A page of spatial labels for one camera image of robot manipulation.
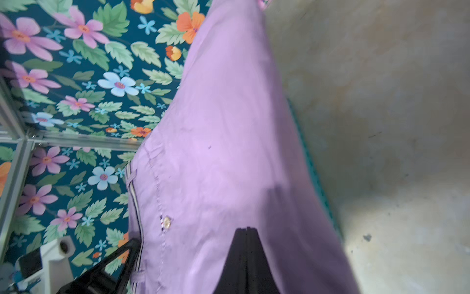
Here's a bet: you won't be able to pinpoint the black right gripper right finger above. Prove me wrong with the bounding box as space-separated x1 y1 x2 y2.
247 227 280 294

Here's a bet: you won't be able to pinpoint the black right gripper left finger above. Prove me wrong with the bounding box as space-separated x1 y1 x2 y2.
214 229 247 294

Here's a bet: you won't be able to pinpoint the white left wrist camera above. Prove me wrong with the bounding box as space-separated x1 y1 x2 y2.
13 236 76 294

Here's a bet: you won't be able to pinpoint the purple pants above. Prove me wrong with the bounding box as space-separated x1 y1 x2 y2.
126 1 359 294

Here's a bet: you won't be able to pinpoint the teal plastic basket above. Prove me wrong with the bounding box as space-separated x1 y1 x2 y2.
287 99 343 242

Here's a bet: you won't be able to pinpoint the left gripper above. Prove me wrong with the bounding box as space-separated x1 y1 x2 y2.
57 238 141 294

